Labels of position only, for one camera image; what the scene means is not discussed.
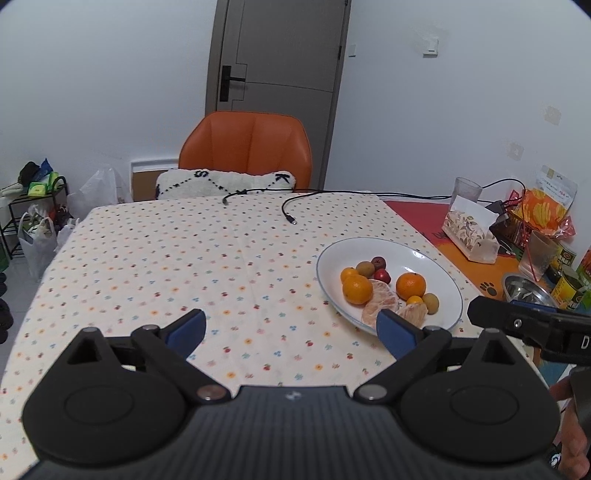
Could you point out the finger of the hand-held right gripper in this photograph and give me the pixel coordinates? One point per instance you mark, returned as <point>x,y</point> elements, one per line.
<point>503,316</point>

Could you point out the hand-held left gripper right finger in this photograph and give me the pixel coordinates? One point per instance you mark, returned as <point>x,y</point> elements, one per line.
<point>395,332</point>

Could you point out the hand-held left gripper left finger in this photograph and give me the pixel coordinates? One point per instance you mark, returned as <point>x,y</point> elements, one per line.
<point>187,330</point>

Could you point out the peeled orange piece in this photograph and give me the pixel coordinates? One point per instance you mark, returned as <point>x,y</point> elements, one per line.
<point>379,300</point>
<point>413,314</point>

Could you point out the small orange kumquat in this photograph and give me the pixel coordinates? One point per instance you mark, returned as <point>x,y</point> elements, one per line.
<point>349,275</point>
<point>415,301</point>

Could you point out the brown kiwi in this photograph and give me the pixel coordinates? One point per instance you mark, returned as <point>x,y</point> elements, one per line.
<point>431,302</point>
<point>364,267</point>

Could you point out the orange mandarin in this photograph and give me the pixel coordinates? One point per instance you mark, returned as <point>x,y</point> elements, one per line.
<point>358,290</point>
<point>411,285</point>

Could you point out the small red fruit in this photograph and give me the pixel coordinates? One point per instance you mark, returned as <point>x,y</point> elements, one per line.
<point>382,276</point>
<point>378,263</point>

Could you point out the white plate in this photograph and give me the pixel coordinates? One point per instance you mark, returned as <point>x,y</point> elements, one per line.
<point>406,258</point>

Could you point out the person's right hand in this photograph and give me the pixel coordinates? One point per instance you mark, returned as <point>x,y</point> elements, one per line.
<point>575,443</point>

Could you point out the steel bowl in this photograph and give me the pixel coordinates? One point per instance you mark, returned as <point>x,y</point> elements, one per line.
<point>526,288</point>

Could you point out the yellow tin can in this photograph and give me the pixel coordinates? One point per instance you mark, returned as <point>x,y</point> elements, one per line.
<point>568,290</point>

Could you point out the clear plastic cup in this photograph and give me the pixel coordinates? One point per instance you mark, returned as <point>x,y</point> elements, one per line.
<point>540,251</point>
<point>466,189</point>

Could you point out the red tin can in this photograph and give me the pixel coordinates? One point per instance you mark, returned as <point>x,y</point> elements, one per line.
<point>586,263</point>

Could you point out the dark tin can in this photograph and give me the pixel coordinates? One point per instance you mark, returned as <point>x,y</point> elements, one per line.
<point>565,256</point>

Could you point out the floral tissue box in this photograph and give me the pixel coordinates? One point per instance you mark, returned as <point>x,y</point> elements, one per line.
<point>466,230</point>

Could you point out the black charger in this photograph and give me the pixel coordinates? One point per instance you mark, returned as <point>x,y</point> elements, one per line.
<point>501,212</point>

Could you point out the red orange mat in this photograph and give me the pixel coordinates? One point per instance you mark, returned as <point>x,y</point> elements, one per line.
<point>418,217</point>

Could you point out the white snack packet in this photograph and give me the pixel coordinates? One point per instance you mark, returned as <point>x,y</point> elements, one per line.
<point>558,182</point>

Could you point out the white fluffy pillow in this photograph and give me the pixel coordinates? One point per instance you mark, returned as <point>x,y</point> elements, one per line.
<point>207,182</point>

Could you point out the flat cardboard box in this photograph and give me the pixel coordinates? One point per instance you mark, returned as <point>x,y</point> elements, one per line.
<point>147,180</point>

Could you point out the white plastic bag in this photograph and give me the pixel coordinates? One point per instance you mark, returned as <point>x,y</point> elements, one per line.
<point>99,187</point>

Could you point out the black shoes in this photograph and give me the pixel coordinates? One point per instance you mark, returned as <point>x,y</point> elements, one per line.
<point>4,314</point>

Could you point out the black metal rack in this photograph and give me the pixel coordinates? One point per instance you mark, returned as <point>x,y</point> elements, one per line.
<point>51,198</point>

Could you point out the orange chair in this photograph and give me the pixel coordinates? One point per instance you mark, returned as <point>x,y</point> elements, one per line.
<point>244,143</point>

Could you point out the grey door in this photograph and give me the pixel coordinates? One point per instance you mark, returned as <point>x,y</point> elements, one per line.
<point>286,46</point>

